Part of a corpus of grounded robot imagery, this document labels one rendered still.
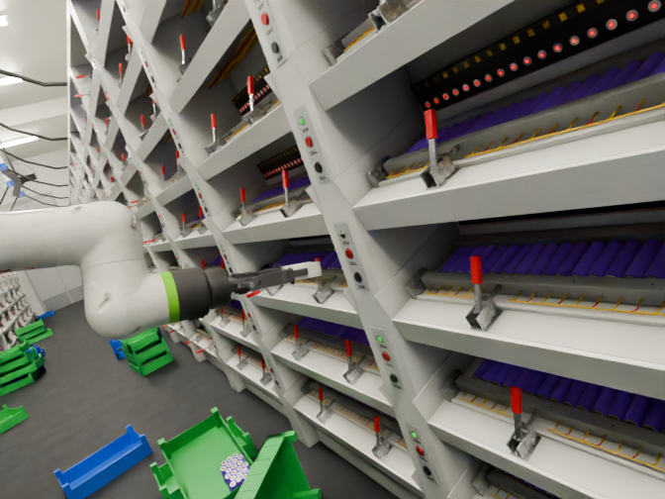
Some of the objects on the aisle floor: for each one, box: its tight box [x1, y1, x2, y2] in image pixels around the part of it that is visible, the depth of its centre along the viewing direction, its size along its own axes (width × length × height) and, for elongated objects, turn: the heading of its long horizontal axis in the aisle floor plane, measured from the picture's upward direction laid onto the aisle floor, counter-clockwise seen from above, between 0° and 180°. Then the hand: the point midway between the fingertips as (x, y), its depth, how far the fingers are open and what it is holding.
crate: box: [53, 425, 152, 499], centre depth 177 cm, size 30×20×8 cm
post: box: [244, 0, 474, 499], centre depth 77 cm, size 20×9×176 cm, turn 3°
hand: (302, 270), depth 95 cm, fingers open, 3 cm apart
